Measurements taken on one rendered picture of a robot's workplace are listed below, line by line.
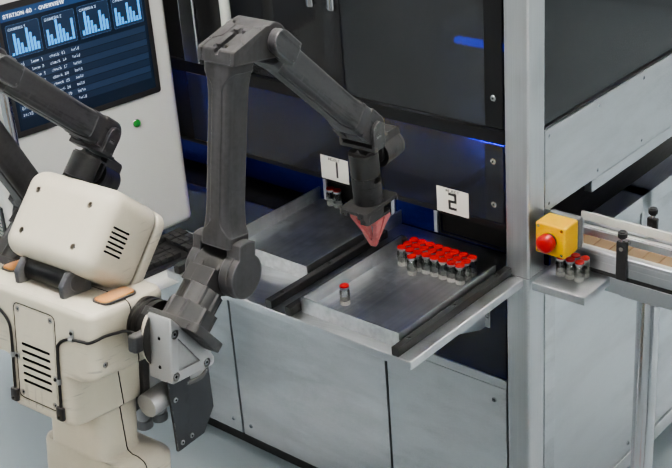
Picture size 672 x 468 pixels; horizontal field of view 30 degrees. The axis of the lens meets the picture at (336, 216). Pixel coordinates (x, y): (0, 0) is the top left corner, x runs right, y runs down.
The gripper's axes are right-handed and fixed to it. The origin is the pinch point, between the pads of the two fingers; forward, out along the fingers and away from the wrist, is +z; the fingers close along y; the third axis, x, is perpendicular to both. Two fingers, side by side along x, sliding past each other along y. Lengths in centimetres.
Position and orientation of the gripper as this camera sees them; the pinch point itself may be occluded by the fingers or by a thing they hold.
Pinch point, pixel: (373, 241)
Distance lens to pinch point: 243.3
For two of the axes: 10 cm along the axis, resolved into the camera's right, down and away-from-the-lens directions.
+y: 6.3, -4.3, 6.5
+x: -7.7, -2.2, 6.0
